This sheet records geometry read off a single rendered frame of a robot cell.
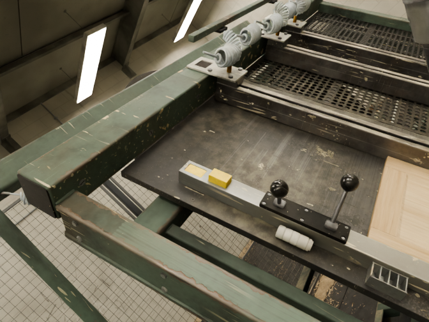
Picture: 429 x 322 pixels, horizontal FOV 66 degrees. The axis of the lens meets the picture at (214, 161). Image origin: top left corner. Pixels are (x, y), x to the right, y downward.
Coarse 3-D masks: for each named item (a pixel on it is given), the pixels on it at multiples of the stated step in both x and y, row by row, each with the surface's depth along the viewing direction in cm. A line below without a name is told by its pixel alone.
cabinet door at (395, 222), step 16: (400, 160) 98; (384, 176) 92; (400, 176) 92; (416, 176) 93; (384, 192) 87; (400, 192) 87; (416, 192) 88; (384, 208) 82; (400, 208) 83; (416, 208) 84; (384, 224) 78; (400, 224) 79; (416, 224) 79; (384, 240) 75; (400, 240) 75; (416, 240) 76; (416, 256) 72
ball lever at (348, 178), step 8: (344, 176) 70; (352, 176) 69; (344, 184) 69; (352, 184) 68; (344, 192) 70; (344, 200) 71; (336, 208) 71; (336, 216) 71; (328, 224) 72; (336, 224) 72
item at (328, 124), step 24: (216, 72) 113; (240, 72) 115; (216, 96) 119; (240, 96) 114; (264, 96) 110; (288, 96) 112; (288, 120) 110; (312, 120) 106; (336, 120) 102; (360, 120) 103; (360, 144) 102; (384, 144) 98; (408, 144) 95
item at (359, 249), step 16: (192, 176) 83; (208, 176) 83; (208, 192) 83; (224, 192) 80; (240, 192) 80; (256, 192) 80; (240, 208) 80; (256, 208) 77; (272, 224) 78; (288, 224) 75; (320, 240) 73; (352, 240) 71; (368, 240) 72; (352, 256) 71; (368, 256) 69; (384, 256) 69; (400, 256) 69; (400, 272) 67; (416, 272) 66; (416, 288) 67
